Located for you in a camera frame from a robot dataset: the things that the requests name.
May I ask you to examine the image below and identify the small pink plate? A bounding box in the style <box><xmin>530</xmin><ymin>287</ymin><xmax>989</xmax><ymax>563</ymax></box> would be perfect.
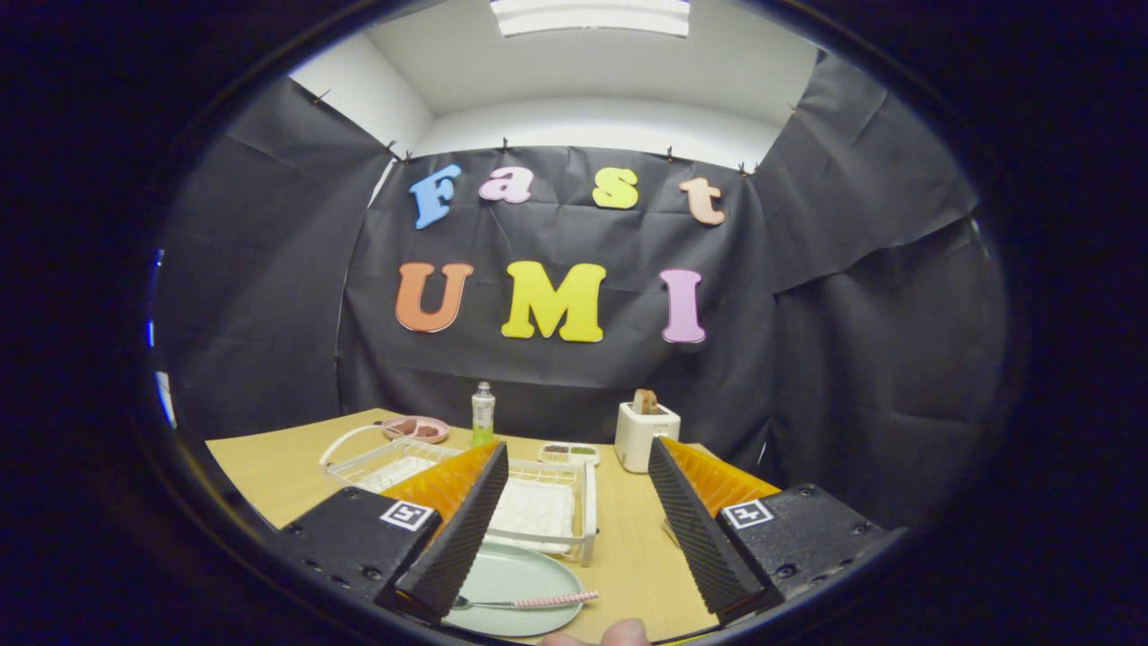
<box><xmin>381</xmin><ymin>415</ymin><xmax>451</xmax><ymax>444</ymax></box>

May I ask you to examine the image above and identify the small white divided tray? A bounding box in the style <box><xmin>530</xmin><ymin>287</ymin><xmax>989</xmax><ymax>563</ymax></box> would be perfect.
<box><xmin>538</xmin><ymin>442</ymin><xmax>601</xmax><ymax>467</ymax></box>

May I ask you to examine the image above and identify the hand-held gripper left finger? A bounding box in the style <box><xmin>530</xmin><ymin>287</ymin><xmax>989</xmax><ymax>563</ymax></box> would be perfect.
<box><xmin>274</xmin><ymin>441</ymin><xmax>510</xmax><ymax>622</ymax></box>

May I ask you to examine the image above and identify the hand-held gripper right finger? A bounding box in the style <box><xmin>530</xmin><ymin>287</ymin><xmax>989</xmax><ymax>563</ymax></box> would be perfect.
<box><xmin>648</xmin><ymin>437</ymin><xmax>889</xmax><ymax>626</ymax></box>

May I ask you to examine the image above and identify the pale green plate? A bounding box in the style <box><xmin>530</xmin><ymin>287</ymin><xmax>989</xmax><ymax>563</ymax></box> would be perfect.
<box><xmin>441</xmin><ymin>541</ymin><xmax>586</xmax><ymax>639</ymax></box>

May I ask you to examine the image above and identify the white wire dish rack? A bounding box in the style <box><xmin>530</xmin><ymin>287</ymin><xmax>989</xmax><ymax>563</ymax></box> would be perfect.
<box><xmin>319</xmin><ymin>423</ymin><xmax>599</xmax><ymax>567</ymax></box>

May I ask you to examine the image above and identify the green liquid bottle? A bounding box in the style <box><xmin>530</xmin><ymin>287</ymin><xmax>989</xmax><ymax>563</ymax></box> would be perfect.
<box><xmin>472</xmin><ymin>381</ymin><xmax>496</xmax><ymax>448</ymax></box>

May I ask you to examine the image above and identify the ceiling light panel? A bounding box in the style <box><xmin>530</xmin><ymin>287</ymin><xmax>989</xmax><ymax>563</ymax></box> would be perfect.
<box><xmin>489</xmin><ymin>0</ymin><xmax>691</xmax><ymax>39</ymax></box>

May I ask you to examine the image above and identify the pink checked handle spoon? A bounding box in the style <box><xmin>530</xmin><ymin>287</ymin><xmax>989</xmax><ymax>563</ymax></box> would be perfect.
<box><xmin>451</xmin><ymin>589</ymin><xmax>600</xmax><ymax>612</ymax></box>

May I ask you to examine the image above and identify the cream toaster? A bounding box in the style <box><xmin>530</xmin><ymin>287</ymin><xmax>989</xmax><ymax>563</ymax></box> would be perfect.
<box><xmin>614</xmin><ymin>402</ymin><xmax>682</xmax><ymax>474</ymax></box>

